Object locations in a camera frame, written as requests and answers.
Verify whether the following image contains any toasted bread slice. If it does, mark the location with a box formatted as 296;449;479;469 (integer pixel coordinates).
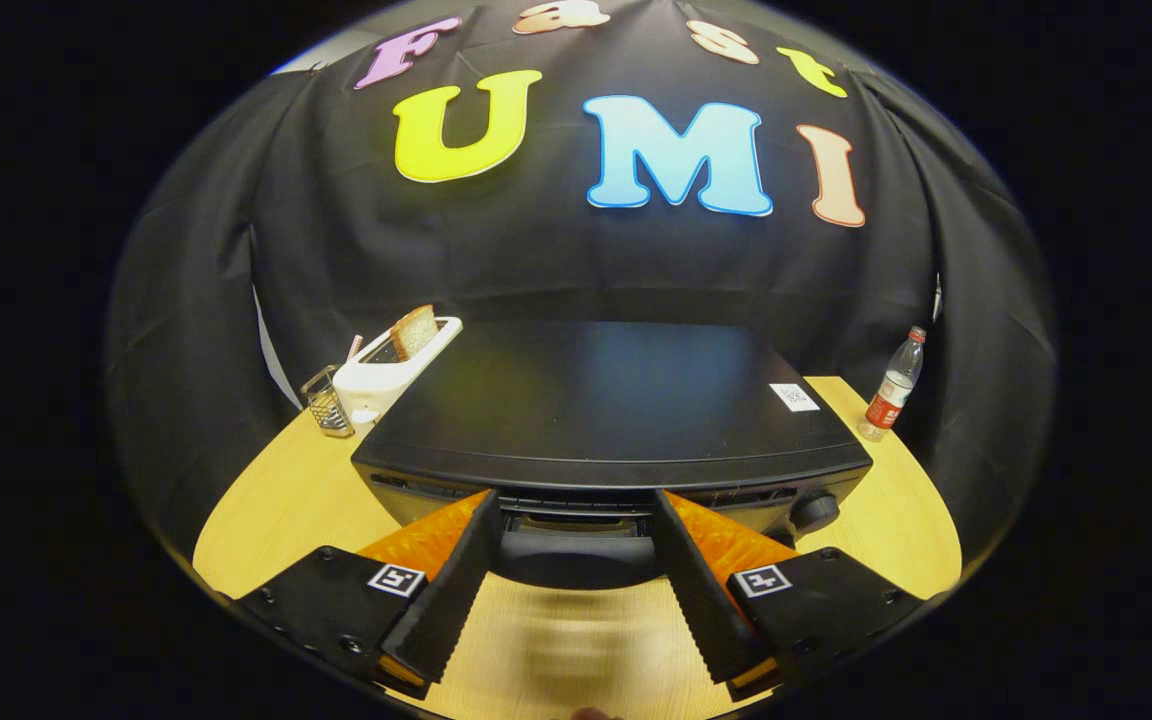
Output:
390;305;440;361

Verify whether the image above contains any white pop-up toaster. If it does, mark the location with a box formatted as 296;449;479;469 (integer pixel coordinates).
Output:
333;316;464;426

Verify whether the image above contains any red label plastic water bottle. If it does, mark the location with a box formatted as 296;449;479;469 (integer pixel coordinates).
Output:
858;326;928;443

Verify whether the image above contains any wire mesh pen holder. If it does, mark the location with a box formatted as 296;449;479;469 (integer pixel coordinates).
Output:
300;366;355;439

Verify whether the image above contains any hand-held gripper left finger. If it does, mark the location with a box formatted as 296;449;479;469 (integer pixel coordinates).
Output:
236;489;504;699

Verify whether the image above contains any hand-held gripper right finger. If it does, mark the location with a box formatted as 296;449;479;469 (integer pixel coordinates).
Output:
652;489;942;701

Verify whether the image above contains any black toaster oven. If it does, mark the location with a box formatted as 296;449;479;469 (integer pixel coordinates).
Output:
351;320;874;591

